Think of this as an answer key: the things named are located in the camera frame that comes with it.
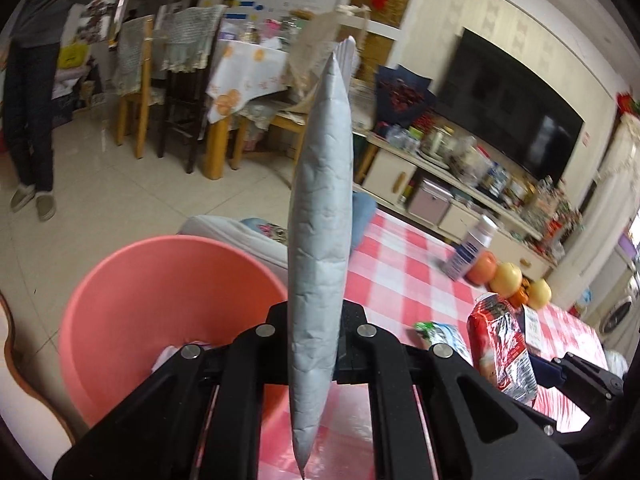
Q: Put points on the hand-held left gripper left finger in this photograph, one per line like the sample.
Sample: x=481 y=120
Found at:
x=275 y=350

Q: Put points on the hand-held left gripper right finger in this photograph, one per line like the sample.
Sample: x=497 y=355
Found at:
x=355 y=355

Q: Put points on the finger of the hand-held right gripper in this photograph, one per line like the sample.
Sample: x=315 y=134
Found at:
x=580 y=370

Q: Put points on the white milk carton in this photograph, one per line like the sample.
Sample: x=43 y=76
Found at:
x=531 y=330

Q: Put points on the red foil wrapper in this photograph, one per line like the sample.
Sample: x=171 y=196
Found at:
x=500 y=350

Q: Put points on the blue green wrapper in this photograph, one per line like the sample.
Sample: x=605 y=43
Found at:
x=445 y=342

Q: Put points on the pink plastic basin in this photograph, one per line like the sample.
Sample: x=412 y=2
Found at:
x=150 y=300

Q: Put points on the grey printed snack bag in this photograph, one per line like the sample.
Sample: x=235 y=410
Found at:
x=320 y=210

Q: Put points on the white washing machine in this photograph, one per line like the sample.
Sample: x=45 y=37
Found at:
x=617 y=317

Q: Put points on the yellow apple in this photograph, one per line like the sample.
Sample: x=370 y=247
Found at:
x=505 y=282
x=540 y=295

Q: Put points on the orange persimmon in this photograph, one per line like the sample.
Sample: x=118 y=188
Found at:
x=521 y=297

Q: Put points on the red white checked tablecloth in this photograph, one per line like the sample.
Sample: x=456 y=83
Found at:
x=400 y=270

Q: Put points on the white fluffy cushion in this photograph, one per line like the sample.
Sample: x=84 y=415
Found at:
x=225 y=232

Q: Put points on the blue cushion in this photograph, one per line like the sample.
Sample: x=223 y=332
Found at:
x=362 y=220

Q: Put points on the orange red apple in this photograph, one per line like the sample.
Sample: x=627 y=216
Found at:
x=482 y=270

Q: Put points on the white milk bottle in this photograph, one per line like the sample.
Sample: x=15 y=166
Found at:
x=472 y=250

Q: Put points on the pale pink storage box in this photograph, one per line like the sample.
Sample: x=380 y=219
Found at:
x=430 y=200

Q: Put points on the pile of packets and bottles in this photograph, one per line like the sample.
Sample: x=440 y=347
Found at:
x=525 y=195

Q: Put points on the white television cabinet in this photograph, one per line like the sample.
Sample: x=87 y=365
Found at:
x=395 y=170

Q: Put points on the wooden dining table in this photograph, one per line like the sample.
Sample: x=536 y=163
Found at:
x=217 y=150

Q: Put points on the white glass kettle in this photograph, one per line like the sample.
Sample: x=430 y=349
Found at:
x=437 y=142

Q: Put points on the light wooden chair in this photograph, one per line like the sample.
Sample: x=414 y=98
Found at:
x=290 y=122
x=142 y=110

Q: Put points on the dark wooden chair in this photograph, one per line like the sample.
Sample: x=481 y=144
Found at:
x=192 y=110

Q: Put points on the light patterned sofa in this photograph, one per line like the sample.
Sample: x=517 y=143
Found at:
x=25 y=400

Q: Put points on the dark blue flower bouquet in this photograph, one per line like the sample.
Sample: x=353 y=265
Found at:
x=402 y=92

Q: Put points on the orange print table cover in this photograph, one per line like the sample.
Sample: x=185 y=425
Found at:
x=250 y=75

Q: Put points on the black television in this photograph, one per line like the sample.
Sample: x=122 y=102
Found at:
x=500 y=105

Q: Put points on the cream tote bag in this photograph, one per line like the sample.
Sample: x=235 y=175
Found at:
x=310 y=35

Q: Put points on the glass jar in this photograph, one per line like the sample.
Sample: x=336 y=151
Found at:
x=251 y=32

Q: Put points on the yellow bag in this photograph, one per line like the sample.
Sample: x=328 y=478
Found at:
x=72 y=55

